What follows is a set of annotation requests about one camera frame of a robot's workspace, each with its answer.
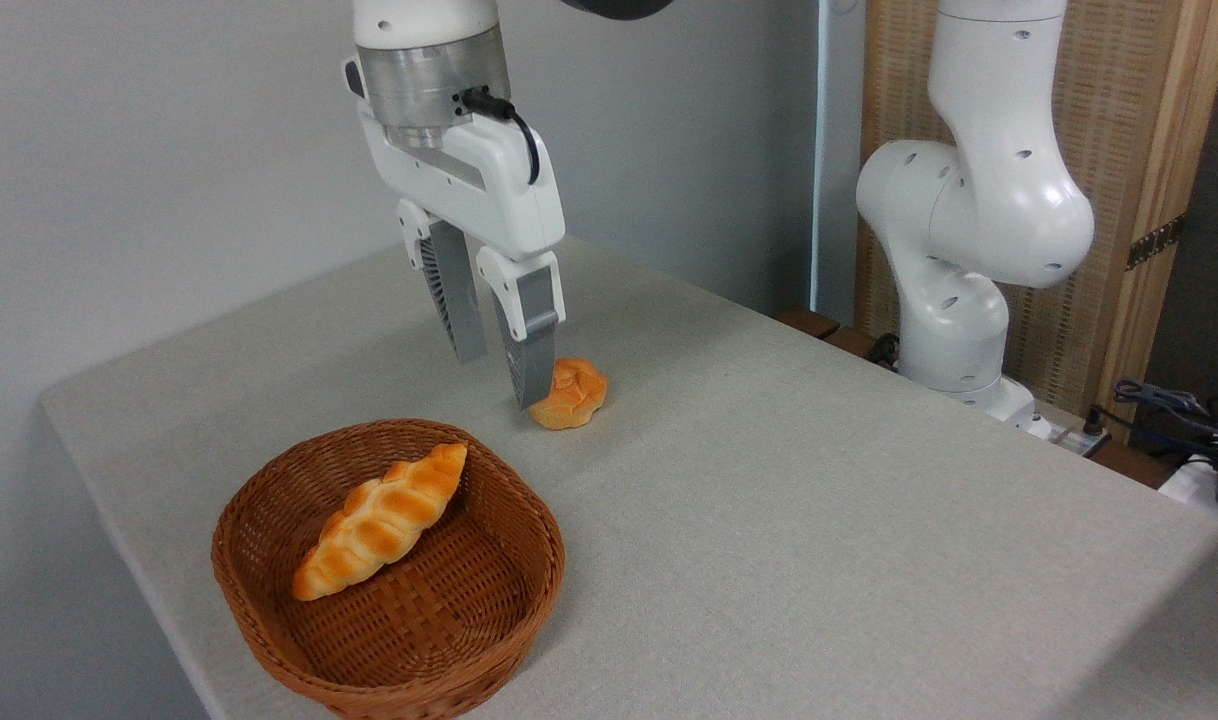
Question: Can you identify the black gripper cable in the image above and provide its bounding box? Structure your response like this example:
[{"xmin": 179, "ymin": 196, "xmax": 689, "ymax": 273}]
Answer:
[{"xmin": 461, "ymin": 87, "xmax": 542, "ymax": 188}]

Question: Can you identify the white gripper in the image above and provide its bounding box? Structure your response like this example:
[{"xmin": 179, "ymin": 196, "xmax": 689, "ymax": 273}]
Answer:
[{"xmin": 357, "ymin": 100, "xmax": 568, "ymax": 411}]

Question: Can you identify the bundle of dark cables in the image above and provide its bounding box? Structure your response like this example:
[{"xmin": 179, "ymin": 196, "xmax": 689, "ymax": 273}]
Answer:
[{"xmin": 1089, "ymin": 377, "xmax": 1218, "ymax": 471}]

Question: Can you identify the round knotted bread roll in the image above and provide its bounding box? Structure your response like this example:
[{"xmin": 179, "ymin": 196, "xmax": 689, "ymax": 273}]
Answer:
[{"xmin": 528, "ymin": 357, "xmax": 609, "ymax": 432}]

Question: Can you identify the black metal hinge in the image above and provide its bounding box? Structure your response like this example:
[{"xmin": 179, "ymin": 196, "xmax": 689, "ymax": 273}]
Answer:
[{"xmin": 1126, "ymin": 212, "xmax": 1189, "ymax": 272}]

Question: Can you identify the brown wicker basket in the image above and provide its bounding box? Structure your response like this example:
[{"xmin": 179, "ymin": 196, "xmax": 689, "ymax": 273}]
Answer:
[{"xmin": 211, "ymin": 418, "xmax": 567, "ymax": 720}]

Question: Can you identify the brown wooden base board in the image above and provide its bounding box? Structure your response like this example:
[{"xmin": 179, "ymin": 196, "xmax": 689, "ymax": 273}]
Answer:
[{"xmin": 777, "ymin": 307, "xmax": 902, "ymax": 373}]

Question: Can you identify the long braided bread loaf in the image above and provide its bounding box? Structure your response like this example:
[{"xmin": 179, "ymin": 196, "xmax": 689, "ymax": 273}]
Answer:
[{"xmin": 291, "ymin": 443, "xmax": 469, "ymax": 603}]

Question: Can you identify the white vertical wall strip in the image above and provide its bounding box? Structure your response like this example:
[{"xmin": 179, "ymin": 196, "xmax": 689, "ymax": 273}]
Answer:
[{"xmin": 809, "ymin": 0, "xmax": 833, "ymax": 313}]

